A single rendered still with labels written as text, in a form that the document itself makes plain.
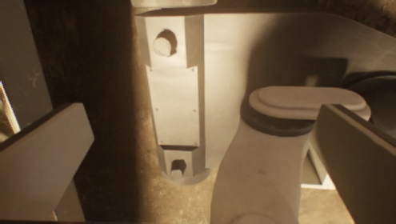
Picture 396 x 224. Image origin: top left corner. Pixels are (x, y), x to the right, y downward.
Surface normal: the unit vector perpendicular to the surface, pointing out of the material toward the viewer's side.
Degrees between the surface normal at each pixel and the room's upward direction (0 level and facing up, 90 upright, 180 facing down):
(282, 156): 90
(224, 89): 0
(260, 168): 90
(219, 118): 0
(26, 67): 90
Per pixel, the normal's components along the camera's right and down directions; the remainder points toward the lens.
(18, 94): 0.99, 0.17
